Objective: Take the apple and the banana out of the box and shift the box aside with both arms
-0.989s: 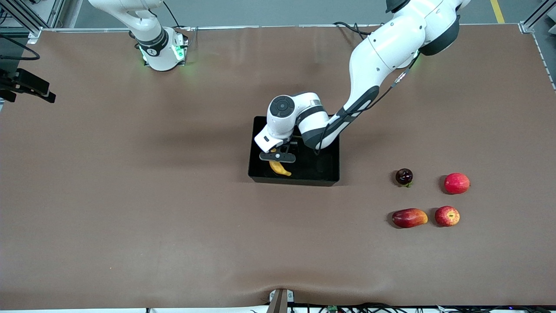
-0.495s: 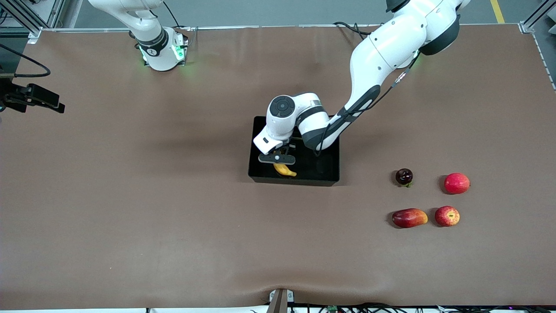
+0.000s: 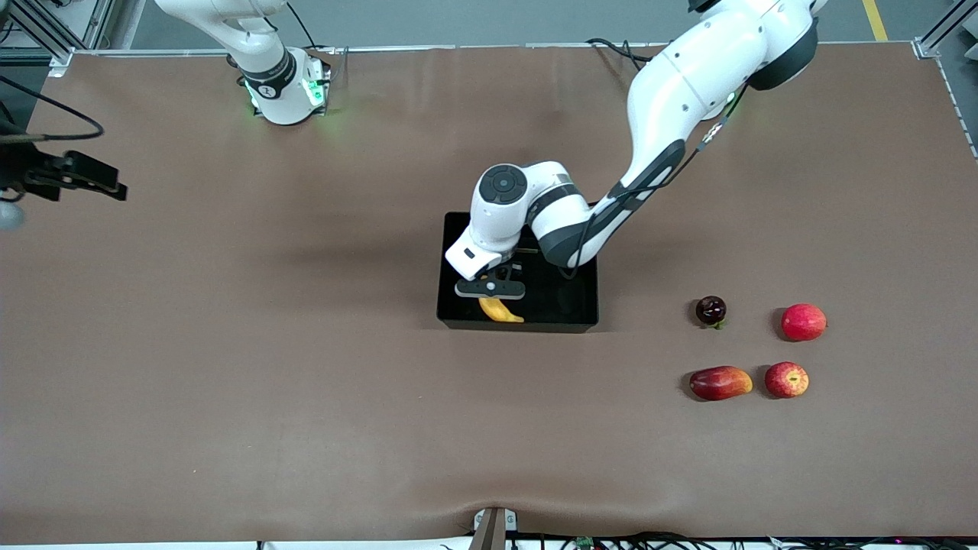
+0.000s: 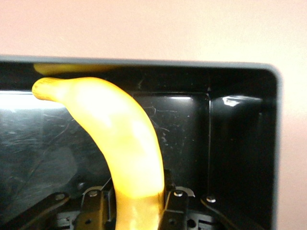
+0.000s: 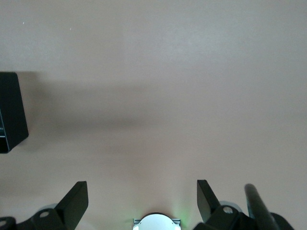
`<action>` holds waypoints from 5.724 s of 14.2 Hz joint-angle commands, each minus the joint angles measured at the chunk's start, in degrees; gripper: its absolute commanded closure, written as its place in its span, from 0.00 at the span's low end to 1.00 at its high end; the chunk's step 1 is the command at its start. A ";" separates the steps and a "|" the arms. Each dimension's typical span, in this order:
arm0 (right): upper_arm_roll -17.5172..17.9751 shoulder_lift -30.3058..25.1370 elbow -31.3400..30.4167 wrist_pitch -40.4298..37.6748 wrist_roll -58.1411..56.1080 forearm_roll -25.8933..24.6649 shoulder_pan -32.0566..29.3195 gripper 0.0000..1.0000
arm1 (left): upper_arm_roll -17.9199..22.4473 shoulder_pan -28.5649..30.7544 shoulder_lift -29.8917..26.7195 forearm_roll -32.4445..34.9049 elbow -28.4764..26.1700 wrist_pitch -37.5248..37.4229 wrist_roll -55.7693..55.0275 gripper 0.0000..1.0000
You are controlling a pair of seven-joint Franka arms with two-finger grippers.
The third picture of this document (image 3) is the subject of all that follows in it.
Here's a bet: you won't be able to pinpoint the yellow banana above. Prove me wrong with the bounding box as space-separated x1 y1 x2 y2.
478 296 526 324

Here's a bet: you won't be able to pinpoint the black plastic box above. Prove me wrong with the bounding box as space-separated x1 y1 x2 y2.
436 205 600 334

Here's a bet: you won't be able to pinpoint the red apple with yellow patch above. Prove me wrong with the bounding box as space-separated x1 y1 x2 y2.
764 361 810 400

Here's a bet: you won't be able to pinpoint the brown table mat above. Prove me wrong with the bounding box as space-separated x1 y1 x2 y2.
0 42 978 545

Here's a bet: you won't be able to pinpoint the dark maroon round fruit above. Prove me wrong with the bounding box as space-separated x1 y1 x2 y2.
695 296 728 331

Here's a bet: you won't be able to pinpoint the red yellow mango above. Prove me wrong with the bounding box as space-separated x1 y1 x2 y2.
689 365 754 402

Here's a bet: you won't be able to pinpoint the plain red apple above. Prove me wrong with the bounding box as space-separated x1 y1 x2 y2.
781 302 828 343

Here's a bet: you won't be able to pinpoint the aluminium corner strut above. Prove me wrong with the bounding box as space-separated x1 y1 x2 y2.
914 0 978 60

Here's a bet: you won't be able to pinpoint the aluminium frame struts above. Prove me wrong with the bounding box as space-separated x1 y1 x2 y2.
0 0 117 77

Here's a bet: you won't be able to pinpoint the black left arm base cable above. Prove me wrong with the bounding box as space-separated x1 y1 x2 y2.
587 37 650 73

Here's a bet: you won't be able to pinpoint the black arm base cable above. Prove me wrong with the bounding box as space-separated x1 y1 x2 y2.
287 0 318 48
587 37 650 73

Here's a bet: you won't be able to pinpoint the black right arm base cable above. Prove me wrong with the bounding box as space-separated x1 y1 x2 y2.
287 0 318 48

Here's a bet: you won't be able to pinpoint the brown post with metal bracket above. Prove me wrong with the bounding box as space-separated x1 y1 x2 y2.
469 506 519 550

